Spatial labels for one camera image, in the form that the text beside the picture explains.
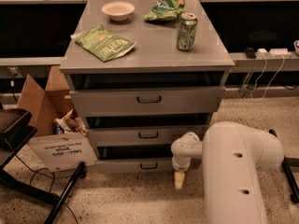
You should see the black stand leg right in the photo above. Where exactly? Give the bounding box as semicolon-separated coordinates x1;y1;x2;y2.
268;129;299;204

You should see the white power adapter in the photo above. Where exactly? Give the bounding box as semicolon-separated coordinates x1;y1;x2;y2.
257;49;292;58

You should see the black stand left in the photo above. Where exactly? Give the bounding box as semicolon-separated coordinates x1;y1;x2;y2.
0;108;86;224

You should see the black small adapter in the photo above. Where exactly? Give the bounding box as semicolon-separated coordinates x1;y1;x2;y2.
245;48;256;59

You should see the grey drawer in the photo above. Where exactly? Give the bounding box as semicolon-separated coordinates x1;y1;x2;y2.
87;113;211;147
94;144;173;174
70;72;224;117

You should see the grey top drawer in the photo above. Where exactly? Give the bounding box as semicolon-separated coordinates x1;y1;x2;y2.
70;72;224;117

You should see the grey middle drawer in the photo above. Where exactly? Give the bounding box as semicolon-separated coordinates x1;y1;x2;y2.
87;113;211;147

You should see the grey drawer cabinet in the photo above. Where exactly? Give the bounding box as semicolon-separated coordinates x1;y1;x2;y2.
59;0;235;174

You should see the white bowl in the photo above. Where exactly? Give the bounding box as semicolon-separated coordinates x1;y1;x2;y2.
101;1;135;21

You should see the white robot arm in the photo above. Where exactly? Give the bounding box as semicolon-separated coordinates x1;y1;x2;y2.
171;121;284;224

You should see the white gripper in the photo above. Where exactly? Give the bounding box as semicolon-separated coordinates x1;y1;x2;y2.
171;132;200;190

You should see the green crumpled chip bag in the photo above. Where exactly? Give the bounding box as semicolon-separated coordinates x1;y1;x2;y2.
143;0;186;21

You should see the green soda can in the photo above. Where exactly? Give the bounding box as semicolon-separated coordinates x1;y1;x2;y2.
177;12;197;51

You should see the brown cardboard box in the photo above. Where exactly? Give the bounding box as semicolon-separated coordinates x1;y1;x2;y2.
17;65;84;136

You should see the white cable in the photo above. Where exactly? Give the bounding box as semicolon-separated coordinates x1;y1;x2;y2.
249;53;286;102

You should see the grey bottom drawer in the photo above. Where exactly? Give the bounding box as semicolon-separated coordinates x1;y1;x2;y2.
94;144;173;174

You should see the green chip bag flat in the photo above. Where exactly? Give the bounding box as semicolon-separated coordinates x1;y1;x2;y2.
71;25;135;62

